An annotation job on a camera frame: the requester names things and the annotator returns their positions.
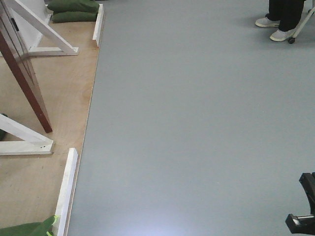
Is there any far white diagonal brace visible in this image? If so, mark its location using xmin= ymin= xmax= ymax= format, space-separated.
xmin=4 ymin=0 xmax=79 ymax=56

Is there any green sandbag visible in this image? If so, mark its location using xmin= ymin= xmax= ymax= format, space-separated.
xmin=47 ymin=0 xmax=99 ymax=13
xmin=0 ymin=215 xmax=59 ymax=236
xmin=52 ymin=12 xmax=97 ymax=23

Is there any upper green sandbag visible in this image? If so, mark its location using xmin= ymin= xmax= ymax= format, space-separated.
xmin=47 ymin=0 xmax=99 ymax=13

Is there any far white edge batten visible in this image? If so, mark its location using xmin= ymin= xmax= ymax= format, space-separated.
xmin=93 ymin=4 xmax=104 ymax=47

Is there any white edge batten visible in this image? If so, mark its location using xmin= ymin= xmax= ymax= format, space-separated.
xmin=93 ymin=4 xmax=104 ymax=47
xmin=53 ymin=148 xmax=78 ymax=236

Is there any plywood base board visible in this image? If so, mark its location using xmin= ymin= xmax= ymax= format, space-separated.
xmin=0 ymin=22 xmax=99 ymax=228

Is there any white rolling chair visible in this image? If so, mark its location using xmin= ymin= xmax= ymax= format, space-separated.
xmin=287 ymin=0 xmax=315 ymax=44

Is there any brown wooden door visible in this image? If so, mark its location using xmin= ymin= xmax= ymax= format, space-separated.
xmin=0 ymin=0 xmax=53 ymax=134

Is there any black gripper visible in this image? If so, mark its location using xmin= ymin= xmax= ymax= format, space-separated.
xmin=285 ymin=172 xmax=315 ymax=235

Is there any near white edge batten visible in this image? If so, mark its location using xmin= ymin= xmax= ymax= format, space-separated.
xmin=53 ymin=148 xmax=78 ymax=236

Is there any lower green sandbag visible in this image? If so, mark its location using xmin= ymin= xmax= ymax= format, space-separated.
xmin=52 ymin=12 xmax=97 ymax=23

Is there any near green sandbag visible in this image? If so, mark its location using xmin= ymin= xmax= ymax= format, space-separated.
xmin=0 ymin=215 xmax=59 ymax=236

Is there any white wooden door frame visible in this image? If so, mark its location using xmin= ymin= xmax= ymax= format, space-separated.
xmin=0 ymin=0 xmax=54 ymax=52

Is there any person in black clothes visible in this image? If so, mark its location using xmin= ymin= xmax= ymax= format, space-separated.
xmin=255 ymin=0 xmax=305 ymax=42

